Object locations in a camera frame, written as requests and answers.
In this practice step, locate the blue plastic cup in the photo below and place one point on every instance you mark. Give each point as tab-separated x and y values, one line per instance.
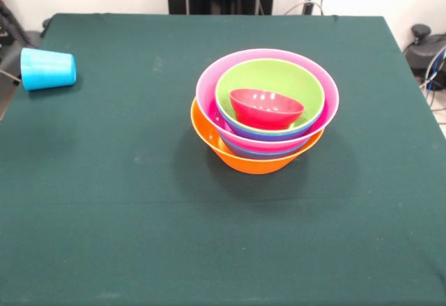
45	69

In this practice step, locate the grey floor base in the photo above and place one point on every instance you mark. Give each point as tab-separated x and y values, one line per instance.
34	37

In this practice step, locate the dark green tablecloth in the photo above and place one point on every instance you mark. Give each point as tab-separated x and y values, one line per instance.
104	180

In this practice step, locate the large pink plastic bowl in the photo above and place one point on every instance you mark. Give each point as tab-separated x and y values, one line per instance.
209	86

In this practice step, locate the green plastic bowl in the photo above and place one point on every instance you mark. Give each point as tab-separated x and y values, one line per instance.
271	76

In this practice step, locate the small red plastic bowl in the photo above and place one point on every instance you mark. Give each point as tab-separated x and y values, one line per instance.
261	114

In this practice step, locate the orange plastic bowl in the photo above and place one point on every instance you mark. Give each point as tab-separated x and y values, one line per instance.
251	164

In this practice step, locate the blue plastic bowl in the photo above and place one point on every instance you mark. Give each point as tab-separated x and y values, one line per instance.
268	136
261	154

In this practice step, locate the black power plug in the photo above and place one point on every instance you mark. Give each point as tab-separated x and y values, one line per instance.
308	7

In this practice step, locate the black floor foot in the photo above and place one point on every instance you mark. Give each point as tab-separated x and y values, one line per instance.
425	51

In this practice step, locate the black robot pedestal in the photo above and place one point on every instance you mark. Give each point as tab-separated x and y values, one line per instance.
3	36

